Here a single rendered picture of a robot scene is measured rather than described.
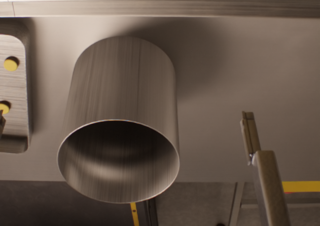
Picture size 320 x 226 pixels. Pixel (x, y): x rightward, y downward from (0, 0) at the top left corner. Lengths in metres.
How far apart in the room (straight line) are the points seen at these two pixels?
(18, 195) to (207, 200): 0.74
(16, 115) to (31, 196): 0.87
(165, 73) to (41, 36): 0.10
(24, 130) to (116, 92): 0.14
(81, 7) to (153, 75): 0.16
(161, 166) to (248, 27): 0.12
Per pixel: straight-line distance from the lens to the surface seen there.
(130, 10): 0.19
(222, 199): 1.80
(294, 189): 0.56
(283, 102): 0.43
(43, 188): 1.27
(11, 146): 0.45
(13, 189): 1.29
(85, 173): 0.37
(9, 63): 0.40
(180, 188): 1.74
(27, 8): 0.20
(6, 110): 0.43
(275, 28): 0.38
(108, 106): 0.32
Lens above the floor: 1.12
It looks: 49 degrees down
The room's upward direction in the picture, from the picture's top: 179 degrees clockwise
